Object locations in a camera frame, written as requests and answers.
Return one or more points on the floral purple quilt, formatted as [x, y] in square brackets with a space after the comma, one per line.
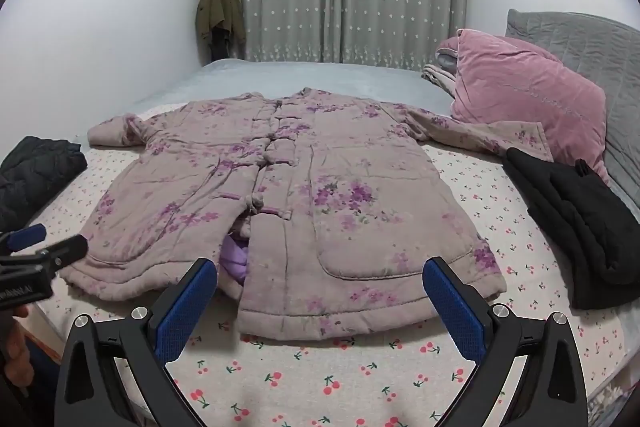
[300, 207]

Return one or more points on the black quilted jacket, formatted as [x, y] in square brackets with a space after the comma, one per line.
[35, 177]

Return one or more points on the folded mauve grey quilt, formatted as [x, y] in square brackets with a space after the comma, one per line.
[445, 54]

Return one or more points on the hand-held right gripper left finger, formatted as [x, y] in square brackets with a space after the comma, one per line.
[187, 312]

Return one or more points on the dark hanging garment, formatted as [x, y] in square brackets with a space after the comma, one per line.
[220, 44]

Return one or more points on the cherry print bed sheet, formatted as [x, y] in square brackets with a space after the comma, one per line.
[350, 382]

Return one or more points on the pink velvet pillow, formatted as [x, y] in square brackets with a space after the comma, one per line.
[525, 97]

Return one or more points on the folded beige blanket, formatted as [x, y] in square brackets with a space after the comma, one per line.
[440, 82]

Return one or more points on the olive green hanging coat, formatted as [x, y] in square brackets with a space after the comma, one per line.
[220, 7]

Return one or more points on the grey bed cover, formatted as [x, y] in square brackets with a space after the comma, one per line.
[325, 77]

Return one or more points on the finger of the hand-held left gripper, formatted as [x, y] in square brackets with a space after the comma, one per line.
[27, 236]
[65, 252]

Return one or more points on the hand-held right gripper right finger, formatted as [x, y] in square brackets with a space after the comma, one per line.
[455, 312]

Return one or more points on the black folded garment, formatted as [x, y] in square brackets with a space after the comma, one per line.
[575, 227]

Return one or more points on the person's left hand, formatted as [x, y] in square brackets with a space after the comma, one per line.
[12, 347]

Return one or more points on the grey quilted headboard cushion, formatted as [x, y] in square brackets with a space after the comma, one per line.
[600, 47]

